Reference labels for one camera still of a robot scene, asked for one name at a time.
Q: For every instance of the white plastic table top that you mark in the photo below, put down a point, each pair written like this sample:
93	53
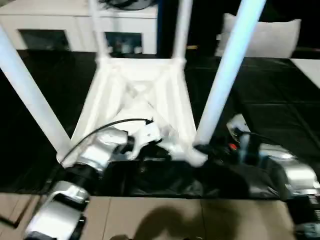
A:
140	95

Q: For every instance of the grey cushion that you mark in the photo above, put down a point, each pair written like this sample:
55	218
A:
270	37

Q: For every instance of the black table frame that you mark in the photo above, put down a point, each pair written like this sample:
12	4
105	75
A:
12	217

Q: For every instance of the white glass-door cabinet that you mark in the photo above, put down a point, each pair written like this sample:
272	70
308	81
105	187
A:
50	25

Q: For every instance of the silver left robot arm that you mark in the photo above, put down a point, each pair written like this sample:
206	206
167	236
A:
95	155

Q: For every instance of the black table mat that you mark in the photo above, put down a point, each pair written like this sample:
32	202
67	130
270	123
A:
280	100

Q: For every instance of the white flat board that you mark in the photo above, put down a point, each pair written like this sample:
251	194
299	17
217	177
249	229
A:
309	70

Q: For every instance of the black cabinet with yellow label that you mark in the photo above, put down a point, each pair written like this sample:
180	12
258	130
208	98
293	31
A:
202	25

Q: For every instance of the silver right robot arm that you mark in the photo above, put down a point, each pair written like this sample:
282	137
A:
290	170

